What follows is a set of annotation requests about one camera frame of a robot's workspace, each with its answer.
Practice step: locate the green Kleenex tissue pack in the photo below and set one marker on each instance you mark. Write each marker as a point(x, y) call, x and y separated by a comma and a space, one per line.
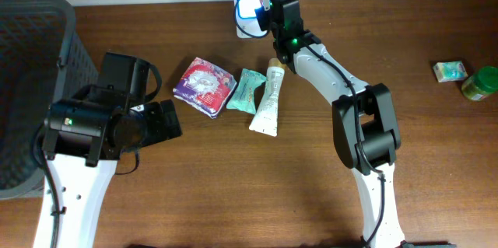
point(451, 71)

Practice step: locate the white barcode scanner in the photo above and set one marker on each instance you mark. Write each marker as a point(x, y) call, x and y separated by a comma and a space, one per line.
point(245, 18)

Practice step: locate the red purple pad pack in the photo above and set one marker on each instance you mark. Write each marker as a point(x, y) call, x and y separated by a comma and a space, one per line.
point(205, 86)

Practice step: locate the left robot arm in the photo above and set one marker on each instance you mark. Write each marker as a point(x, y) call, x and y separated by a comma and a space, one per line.
point(82, 139)

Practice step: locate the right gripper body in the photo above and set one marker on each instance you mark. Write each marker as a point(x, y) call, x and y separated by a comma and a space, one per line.
point(263, 19)

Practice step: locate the mint green wipes pack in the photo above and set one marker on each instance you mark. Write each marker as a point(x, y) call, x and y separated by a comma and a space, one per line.
point(243, 97)

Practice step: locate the white tube gold cap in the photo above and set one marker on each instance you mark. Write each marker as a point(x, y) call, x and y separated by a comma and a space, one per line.
point(265, 120)

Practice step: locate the green lid jar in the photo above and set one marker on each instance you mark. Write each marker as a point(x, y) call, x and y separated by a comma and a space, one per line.
point(480, 85)

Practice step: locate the grey plastic mesh basket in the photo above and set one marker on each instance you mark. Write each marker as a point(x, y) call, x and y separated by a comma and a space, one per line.
point(42, 61)

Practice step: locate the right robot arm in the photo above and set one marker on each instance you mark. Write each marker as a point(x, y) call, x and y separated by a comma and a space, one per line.
point(366, 135)

